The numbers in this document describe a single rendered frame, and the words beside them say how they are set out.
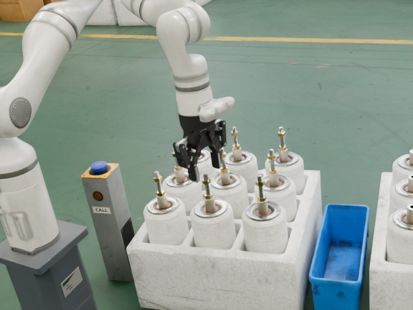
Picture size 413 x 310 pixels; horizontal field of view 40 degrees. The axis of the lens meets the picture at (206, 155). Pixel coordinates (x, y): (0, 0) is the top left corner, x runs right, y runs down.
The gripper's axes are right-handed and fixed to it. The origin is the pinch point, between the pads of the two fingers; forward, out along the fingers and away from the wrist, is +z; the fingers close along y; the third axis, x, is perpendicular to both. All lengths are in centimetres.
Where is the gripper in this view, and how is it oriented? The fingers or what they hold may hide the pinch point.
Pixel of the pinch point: (205, 169)
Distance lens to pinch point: 121.2
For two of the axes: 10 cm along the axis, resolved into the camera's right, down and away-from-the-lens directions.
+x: 7.3, 2.2, -6.5
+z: 1.4, 8.8, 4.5
